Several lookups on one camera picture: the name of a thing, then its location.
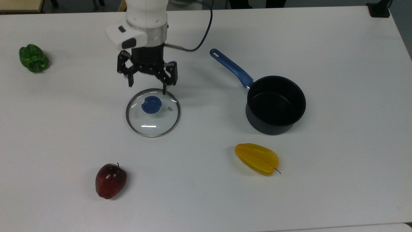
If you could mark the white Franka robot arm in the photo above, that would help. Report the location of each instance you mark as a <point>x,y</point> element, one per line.
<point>146,13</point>

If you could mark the wooden table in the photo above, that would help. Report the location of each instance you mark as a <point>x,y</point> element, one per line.
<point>19,4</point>

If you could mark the yellow star fruit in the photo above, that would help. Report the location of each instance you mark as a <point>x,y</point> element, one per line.
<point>257,158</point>

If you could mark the red apple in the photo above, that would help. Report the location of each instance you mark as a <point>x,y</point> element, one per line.
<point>109,182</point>

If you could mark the green bell pepper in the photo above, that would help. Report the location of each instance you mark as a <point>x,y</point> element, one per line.
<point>32,58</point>

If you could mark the black table clamp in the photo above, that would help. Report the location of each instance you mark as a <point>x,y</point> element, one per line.
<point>379,9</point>

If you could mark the glass lid with blue knob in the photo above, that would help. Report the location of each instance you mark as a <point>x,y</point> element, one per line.
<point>151,104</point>

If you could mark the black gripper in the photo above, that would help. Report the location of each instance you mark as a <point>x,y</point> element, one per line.
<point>148,59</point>

